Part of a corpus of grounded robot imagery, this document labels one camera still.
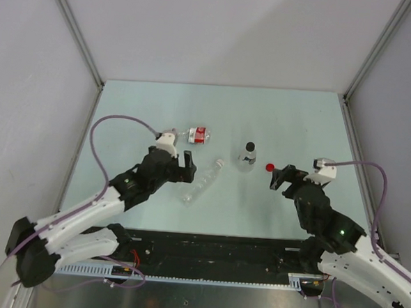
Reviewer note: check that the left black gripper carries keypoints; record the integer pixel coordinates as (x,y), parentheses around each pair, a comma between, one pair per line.
(185,174)

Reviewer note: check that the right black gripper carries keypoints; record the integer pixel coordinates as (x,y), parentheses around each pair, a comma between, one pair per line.
(289,174)

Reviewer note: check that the large clear unlabeled bottle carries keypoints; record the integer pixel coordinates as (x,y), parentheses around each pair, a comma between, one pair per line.
(203,180)

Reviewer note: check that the small clear blue-label bottle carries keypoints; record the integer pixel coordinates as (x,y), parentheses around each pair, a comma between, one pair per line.
(245,160)

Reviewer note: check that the black bottle cap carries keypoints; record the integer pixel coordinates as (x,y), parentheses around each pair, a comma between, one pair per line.
(250,146)

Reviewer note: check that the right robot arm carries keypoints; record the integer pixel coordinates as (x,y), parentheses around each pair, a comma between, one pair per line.
(337,245)

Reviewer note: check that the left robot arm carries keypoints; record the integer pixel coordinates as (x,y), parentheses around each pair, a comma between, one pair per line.
(43,246)

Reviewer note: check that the red bottle cap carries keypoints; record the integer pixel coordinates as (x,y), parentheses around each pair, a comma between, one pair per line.
(269,167)

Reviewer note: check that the clear red-label bottle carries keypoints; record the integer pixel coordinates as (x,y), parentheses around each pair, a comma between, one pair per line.
(196,135)

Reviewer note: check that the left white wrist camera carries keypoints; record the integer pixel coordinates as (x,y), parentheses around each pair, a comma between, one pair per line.
(167,141)

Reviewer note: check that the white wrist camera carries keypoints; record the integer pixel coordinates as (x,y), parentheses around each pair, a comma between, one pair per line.
(167,141)
(324,172)

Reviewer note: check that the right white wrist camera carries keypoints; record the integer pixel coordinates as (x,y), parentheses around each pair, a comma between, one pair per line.
(324,172)

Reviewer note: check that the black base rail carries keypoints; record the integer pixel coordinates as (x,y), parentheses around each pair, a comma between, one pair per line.
(223,258)

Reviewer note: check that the grey slotted cable duct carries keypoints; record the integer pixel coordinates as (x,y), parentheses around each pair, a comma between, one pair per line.
(114,271)

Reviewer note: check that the right aluminium frame post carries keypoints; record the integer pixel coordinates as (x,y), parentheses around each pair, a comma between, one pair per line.
(387,34)

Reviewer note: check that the aluminium frame post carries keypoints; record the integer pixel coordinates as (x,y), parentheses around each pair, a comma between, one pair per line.
(79,40)
(387,34)

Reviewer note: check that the left aluminium frame post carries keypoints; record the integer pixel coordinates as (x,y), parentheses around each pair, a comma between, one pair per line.
(79,40)

